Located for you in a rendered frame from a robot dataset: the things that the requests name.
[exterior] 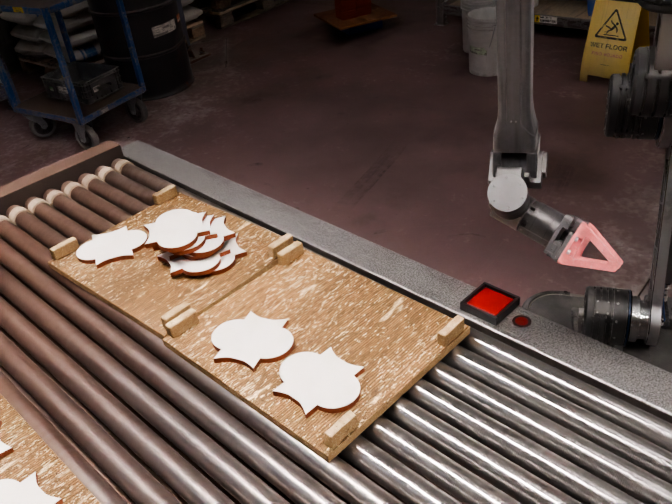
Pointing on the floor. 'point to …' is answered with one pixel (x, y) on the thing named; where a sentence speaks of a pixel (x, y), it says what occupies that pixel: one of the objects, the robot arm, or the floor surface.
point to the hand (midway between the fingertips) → (614, 263)
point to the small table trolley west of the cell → (69, 111)
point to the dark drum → (145, 44)
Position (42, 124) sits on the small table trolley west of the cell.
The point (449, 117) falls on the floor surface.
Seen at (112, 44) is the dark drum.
